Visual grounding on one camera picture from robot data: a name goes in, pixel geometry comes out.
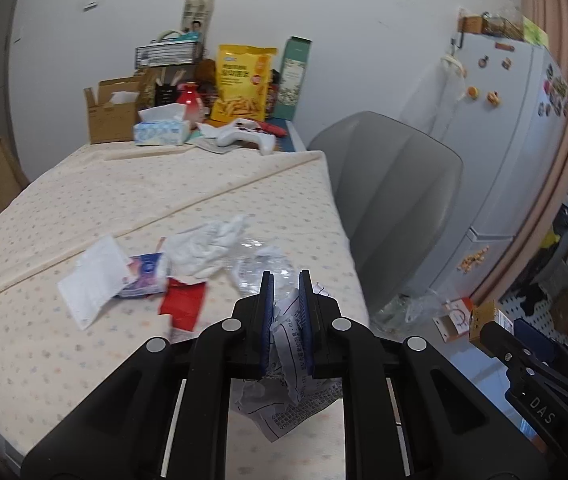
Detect white game controller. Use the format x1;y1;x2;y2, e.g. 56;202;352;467
214;117;278;156

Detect clear plastic bottle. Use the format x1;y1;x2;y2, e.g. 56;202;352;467
231;237;301;311

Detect red sausage stick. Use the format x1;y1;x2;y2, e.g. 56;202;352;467
259;120;290;139

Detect purple tissue pack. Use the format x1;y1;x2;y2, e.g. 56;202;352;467
114;252;172;300

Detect red vase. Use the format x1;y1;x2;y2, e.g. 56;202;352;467
176;82;207;126

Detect orange and white box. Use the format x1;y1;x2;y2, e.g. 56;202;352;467
433;297;475;343

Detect white paper sheet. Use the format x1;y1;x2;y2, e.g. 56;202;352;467
57;234;132;331

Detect open cardboard box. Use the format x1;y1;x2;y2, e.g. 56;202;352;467
83;76;147;145

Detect yellow fridge magnets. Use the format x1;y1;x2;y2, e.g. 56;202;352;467
456;245;491;273

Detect white refrigerator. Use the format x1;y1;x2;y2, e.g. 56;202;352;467
414;32;568;302

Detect beige paper bag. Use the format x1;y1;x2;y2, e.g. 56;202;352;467
180;0;217;42

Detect clear plastic bag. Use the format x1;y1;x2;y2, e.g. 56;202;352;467
371;290;446;335

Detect brown cardboard scrap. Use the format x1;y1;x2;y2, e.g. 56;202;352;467
469;301;501;347

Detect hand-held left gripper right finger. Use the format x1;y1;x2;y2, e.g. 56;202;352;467
296;269;550;480

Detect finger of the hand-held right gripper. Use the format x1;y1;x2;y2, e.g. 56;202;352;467
511;317;568;397
480;321;545;396

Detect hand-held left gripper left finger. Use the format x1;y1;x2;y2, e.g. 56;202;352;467
21;270;275;480

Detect red snack bag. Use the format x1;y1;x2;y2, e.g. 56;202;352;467
264;82;281;117

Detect blue tissue box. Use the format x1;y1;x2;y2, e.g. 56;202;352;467
133;104;190;147

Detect white tote bag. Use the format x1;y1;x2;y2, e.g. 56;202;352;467
404;55;467;132

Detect black pen holder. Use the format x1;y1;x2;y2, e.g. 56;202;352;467
155;82;180;109

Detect tall green box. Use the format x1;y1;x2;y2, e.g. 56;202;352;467
276;36;313;121

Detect yellow snack bag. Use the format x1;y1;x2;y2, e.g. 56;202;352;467
209;44;278;123

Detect grey chair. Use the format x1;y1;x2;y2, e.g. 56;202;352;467
306;111;465;318

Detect red wrapper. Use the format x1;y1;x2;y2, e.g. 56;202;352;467
158;277;208;333

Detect black wire basket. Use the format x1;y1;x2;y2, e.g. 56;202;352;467
135;42;203;71

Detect small wooden box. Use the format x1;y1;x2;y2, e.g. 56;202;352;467
459;15;485;36

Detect dotted cream tablecloth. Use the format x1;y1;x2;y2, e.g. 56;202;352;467
0;147;370;463

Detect printed paper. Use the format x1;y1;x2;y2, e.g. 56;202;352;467
230;282;345;443

